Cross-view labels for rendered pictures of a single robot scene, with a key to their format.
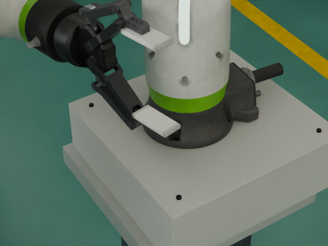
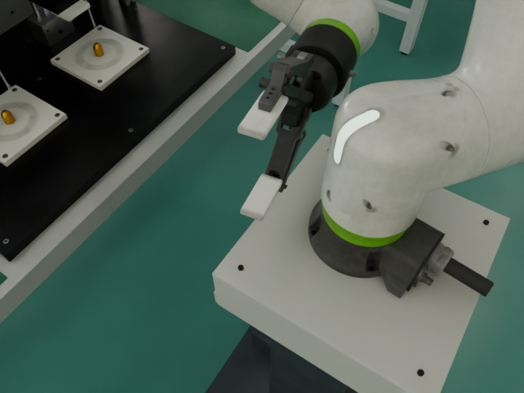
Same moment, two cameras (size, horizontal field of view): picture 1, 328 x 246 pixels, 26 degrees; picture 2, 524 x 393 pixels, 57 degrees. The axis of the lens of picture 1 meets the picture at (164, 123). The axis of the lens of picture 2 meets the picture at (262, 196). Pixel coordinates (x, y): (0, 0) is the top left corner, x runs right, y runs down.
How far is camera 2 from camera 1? 69 cm
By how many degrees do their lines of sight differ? 44
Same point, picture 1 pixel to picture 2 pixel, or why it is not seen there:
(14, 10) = (309, 20)
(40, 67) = not seen: outside the picture
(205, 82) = (344, 214)
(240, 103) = (394, 269)
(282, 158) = (348, 346)
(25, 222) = not seen: hidden behind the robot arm
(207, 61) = (349, 198)
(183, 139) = (314, 239)
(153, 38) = (256, 119)
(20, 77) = not seen: hidden behind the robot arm
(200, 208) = (239, 292)
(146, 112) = (268, 183)
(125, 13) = (274, 79)
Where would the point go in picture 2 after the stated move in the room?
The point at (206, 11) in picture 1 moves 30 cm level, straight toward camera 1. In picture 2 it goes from (363, 150) to (72, 238)
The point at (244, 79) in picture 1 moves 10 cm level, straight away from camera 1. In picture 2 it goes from (419, 256) to (487, 237)
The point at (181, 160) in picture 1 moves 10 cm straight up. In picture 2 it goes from (293, 251) to (298, 213)
